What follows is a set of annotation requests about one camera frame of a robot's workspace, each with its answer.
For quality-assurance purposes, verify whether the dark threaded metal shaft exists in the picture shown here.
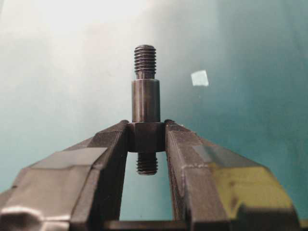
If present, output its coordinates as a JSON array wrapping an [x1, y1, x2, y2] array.
[[128, 45, 165, 175]]

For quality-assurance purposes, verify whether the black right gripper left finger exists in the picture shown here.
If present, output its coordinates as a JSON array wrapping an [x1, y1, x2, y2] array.
[[0, 120, 128, 231]]

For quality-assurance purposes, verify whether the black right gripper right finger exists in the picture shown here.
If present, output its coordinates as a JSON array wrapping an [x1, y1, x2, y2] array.
[[165, 120, 301, 231]]

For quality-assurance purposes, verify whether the teal table cloth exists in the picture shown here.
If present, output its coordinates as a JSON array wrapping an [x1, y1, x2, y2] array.
[[0, 0, 308, 219]]

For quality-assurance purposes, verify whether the middle pale tape marker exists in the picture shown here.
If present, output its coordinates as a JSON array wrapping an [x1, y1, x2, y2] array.
[[191, 70, 209, 87]]

